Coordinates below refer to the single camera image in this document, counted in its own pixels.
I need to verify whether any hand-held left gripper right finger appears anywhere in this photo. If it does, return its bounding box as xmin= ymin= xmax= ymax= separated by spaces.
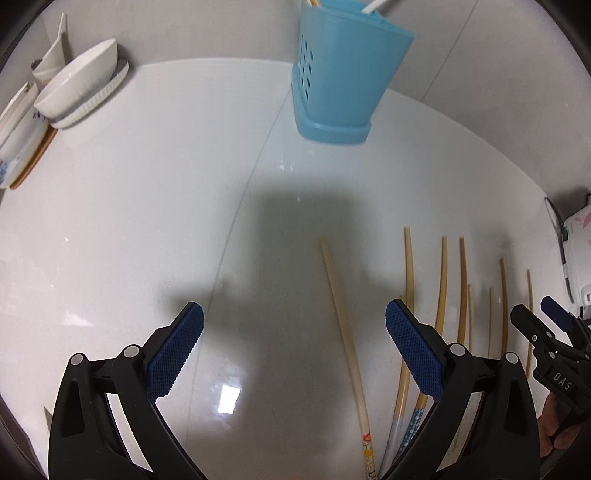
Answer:
xmin=379 ymin=298 xmax=541 ymax=480

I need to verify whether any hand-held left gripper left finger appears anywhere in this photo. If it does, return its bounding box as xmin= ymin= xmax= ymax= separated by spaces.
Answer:
xmin=48 ymin=301 xmax=208 ymax=480

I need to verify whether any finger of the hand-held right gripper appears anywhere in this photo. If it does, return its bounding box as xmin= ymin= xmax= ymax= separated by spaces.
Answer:
xmin=510 ymin=304 xmax=556 ymax=360
xmin=539 ymin=296 xmax=591 ymax=352

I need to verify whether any group of bamboo chopsticks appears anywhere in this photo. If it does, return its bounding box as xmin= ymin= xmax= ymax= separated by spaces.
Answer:
xmin=385 ymin=226 xmax=535 ymax=462

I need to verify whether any brown blue-patterned chopstick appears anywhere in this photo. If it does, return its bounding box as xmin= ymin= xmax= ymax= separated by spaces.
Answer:
xmin=398 ymin=236 xmax=448 ymax=464

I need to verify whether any pale printed-end chopstick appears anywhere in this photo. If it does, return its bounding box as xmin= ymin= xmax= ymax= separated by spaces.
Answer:
xmin=320 ymin=237 xmax=380 ymax=480

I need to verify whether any blue plastic utensil holder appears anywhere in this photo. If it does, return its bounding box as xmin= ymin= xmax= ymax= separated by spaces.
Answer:
xmin=291 ymin=0 xmax=415 ymax=146

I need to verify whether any person's right hand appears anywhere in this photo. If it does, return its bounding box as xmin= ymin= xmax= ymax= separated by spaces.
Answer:
xmin=538 ymin=394 xmax=573 ymax=460

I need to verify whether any white floral appliance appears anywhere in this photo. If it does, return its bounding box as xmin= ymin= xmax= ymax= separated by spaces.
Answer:
xmin=561 ymin=189 xmax=591 ymax=319

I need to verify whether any round wooden coaster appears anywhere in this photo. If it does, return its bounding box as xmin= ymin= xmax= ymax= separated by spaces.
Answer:
xmin=9 ymin=127 xmax=58 ymax=190

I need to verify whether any blue floral plate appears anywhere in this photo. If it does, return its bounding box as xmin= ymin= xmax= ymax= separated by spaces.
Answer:
xmin=0 ymin=129 xmax=51 ymax=190

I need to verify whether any ribbed white plate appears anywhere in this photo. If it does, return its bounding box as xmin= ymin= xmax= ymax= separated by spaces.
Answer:
xmin=48 ymin=59 xmax=130 ymax=130

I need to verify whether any white ceramic bowl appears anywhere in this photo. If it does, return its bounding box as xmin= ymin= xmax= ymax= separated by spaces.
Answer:
xmin=34 ymin=39 xmax=118 ymax=118

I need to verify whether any white spouted cup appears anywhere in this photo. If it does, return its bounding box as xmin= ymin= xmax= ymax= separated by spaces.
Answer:
xmin=31 ymin=13 xmax=70 ymax=86

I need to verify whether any black cable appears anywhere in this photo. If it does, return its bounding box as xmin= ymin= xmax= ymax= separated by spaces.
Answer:
xmin=544 ymin=196 xmax=566 ymax=241

